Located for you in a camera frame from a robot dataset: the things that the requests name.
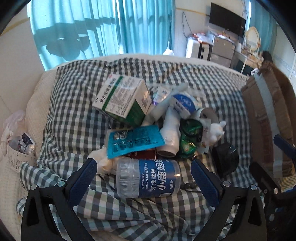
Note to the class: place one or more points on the thin plastic bag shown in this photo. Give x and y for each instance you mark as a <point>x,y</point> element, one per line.
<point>12,125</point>

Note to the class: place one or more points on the wide teal curtain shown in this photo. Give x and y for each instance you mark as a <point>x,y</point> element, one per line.
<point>74,30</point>

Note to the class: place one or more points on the dark red box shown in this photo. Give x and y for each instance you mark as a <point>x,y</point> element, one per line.
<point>144,154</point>

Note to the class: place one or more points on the white dressing table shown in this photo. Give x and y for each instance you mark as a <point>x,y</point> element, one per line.
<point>248,60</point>

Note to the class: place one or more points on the white quilt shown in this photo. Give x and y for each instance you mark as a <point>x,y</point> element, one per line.
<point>34,109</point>

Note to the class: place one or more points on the teal curtain beside wardrobe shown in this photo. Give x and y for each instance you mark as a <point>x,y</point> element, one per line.
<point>261,16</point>

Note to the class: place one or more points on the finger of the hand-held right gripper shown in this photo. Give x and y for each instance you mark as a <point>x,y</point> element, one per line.
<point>266,178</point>
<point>285,144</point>

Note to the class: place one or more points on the green snack packet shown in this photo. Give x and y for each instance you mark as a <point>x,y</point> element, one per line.
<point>190,132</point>

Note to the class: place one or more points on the clear dental floss jar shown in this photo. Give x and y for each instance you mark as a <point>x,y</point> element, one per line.
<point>148,178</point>

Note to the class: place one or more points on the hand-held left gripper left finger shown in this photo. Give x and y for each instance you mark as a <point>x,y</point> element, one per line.
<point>84,176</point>

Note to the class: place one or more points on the brown cardboard box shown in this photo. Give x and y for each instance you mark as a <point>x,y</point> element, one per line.
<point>263,111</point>

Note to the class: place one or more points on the white suitcase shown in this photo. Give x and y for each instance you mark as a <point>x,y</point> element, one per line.
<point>196,49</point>

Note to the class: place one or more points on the narrow teal curtain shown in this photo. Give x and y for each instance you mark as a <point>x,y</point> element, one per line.
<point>145,25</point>

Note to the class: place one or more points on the paper receipt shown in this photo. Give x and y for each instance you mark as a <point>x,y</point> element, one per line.
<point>20,162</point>

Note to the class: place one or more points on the white plush toy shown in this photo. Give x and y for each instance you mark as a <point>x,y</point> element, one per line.
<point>216,132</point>

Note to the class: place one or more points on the green white medicine box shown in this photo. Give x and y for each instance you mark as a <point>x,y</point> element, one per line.
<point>122,99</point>

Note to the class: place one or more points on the black pouch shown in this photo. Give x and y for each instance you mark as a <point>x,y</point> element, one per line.
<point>225,160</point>

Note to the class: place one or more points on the checked blanket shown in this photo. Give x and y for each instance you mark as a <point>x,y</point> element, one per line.
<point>69,120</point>

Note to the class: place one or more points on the white oval mirror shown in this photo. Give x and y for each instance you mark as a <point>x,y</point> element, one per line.
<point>252,38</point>

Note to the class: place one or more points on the grey small fridge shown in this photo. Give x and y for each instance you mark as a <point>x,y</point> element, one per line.
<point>223,51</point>

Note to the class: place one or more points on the teal sachet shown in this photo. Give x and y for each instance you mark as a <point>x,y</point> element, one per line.
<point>136,141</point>

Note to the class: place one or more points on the black wall television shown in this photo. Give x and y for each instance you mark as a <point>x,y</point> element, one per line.
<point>227,19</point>

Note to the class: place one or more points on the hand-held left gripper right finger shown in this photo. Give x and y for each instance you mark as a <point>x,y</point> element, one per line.
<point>204,178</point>

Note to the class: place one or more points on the white electric handheld device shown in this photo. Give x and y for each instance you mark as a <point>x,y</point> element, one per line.
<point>170,134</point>

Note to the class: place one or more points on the blue white round container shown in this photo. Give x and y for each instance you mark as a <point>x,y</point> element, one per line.
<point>185,103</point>

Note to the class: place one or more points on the white squeeze tube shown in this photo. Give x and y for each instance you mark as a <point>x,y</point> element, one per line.
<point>161,104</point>

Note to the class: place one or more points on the beige bag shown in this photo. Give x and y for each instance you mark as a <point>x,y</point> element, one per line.
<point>104,162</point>

